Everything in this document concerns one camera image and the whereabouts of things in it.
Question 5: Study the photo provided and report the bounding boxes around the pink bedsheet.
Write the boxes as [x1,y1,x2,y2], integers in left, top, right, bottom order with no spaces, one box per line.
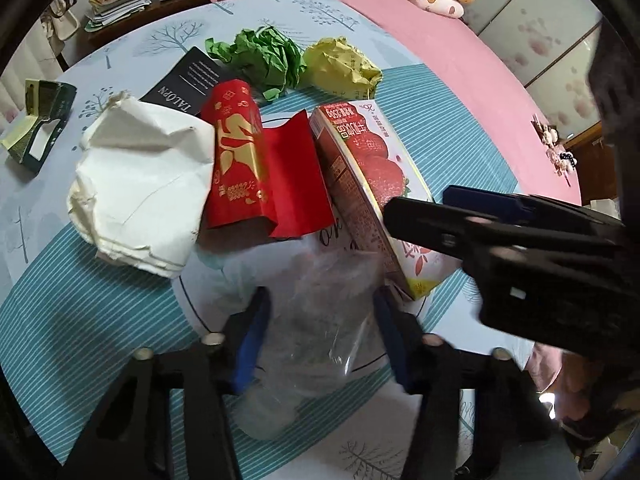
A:
[187,0,583,206]

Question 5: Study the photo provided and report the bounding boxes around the red gold envelope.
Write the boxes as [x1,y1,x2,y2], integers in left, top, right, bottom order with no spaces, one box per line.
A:
[199,79,337,238]

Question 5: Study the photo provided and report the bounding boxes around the small doll ornaments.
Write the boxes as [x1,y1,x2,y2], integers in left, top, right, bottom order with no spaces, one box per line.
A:
[531,115,579,177]

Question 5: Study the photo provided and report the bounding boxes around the black printed card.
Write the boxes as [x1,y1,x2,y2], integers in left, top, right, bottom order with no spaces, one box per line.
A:
[141,46,225,117]

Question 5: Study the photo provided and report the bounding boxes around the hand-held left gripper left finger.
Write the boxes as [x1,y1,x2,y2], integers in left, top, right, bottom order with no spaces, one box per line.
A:
[60,287,272,480]

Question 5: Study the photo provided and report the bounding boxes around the clear plastic bag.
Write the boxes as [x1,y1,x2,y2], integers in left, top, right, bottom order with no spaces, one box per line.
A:
[235,247,396,441]

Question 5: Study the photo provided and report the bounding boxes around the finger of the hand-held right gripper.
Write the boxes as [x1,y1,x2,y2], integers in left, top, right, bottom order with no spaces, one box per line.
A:
[382,196,501,262]
[442,185,623,233]

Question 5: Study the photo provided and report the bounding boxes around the white handbag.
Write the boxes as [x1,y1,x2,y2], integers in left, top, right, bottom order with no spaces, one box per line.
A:
[40,2,81,56]

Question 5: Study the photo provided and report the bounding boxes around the floral sliding wardrobe door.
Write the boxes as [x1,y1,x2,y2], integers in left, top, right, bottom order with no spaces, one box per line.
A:
[462,0,608,128]

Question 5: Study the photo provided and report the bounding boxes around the dark green cardboard box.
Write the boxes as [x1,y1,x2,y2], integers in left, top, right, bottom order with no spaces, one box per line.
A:
[0,79,78,176]

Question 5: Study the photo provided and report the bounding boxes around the red fruit print drink carton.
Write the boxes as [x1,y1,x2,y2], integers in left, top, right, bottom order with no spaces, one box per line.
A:
[309,99,461,302]

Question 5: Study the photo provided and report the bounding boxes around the white crumpled paper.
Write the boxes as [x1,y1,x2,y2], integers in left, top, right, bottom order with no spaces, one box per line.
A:
[66,91,217,279]

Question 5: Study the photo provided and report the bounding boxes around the stack of papers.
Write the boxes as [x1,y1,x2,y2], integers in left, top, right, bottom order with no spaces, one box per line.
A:
[82,0,163,31]

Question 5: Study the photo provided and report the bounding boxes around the yellow crumpled paper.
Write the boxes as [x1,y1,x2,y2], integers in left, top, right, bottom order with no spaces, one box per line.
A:
[301,36,383,101]

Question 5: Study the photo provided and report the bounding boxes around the green crumpled paper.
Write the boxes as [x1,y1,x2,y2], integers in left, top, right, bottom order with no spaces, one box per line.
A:
[206,25,307,106]

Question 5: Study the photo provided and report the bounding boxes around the brown wooden cabinet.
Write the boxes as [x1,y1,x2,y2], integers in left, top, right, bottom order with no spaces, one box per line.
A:
[567,127,623,207]

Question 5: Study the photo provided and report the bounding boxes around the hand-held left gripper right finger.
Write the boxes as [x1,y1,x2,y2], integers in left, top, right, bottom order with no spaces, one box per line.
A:
[372,287,581,480]

